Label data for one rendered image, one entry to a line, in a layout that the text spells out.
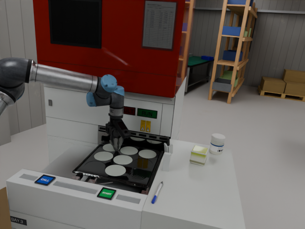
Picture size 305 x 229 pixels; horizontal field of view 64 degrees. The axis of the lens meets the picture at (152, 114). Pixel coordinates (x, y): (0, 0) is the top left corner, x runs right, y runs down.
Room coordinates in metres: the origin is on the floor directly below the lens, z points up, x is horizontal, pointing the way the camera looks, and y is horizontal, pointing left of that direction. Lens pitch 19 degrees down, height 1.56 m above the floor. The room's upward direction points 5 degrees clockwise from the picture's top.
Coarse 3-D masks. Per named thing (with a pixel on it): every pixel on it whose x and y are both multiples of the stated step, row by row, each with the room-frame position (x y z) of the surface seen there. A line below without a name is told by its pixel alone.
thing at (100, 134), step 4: (100, 132) 1.37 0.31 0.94; (104, 132) 1.37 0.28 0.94; (100, 136) 1.37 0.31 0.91; (108, 136) 1.36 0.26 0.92; (132, 136) 1.34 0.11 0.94; (136, 136) 1.34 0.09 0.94; (100, 140) 1.37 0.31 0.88; (132, 140) 1.34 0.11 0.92; (136, 140) 1.33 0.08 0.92; (140, 140) 1.33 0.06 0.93; (144, 140) 1.32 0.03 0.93; (148, 140) 1.32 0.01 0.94; (152, 140) 1.31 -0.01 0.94; (156, 140) 1.31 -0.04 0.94; (160, 140) 1.32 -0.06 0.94; (156, 144) 1.31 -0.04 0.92; (160, 144) 1.30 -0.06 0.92
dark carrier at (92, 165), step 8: (104, 144) 1.29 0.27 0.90; (96, 152) 1.19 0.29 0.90; (112, 152) 1.20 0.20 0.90; (120, 152) 1.21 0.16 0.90; (88, 160) 1.09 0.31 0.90; (96, 160) 1.10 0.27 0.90; (112, 160) 1.11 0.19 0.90; (136, 160) 1.14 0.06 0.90; (144, 160) 1.14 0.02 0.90; (152, 160) 1.15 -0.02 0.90; (80, 168) 1.02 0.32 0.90; (88, 168) 1.02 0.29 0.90; (96, 168) 1.03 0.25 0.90; (104, 168) 1.04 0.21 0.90; (128, 168) 1.05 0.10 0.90; (136, 168) 1.06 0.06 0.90; (144, 168) 1.07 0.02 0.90; (152, 168) 1.07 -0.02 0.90; (112, 176) 0.97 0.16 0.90; (120, 176) 0.98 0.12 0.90; (128, 176) 0.99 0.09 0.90; (136, 176) 0.99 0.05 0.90; (144, 176) 1.00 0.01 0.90
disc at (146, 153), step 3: (141, 150) 1.25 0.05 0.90; (144, 150) 1.25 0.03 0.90; (147, 150) 1.26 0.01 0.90; (150, 150) 1.26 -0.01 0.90; (138, 153) 1.22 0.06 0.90; (141, 153) 1.22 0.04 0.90; (144, 153) 1.22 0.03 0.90; (147, 153) 1.22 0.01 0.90; (150, 153) 1.23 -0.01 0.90; (153, 153) 1.23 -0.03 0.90; (141, 156) 1.18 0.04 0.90; (144, 156) 1.19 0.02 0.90; (147, 156) 1.19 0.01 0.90; (150, 156) 1.19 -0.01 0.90; (153, 156) 1.19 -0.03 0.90
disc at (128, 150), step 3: (123, 147) 1.27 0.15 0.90; (126, 147) 1.27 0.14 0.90; (129, 147) 1.28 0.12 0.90; (132, 147) 1.28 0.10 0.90; (120, 150) 1.23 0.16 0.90; (123, 150) 1.23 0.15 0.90; (126, 150) 1.24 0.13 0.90; (129, 150) 1.24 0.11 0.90; (132, 150) 1.24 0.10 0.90; (135, 150) 1.25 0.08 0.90; (123, 153) 1.20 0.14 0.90; (126, 153) 1.20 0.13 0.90; (129, 153) 1.21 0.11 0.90; (132, 153) 1.21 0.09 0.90; (135, 153) 1.21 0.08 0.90
